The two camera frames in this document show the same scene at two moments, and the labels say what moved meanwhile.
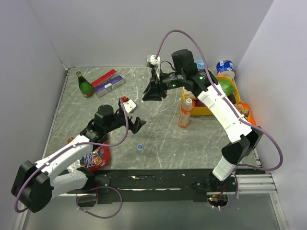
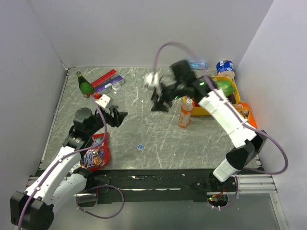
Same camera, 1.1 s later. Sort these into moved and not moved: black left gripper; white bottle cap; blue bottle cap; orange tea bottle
Moved: black left gripper
Not moved: white bottle cap; orange tea bottle; blue bottle cap
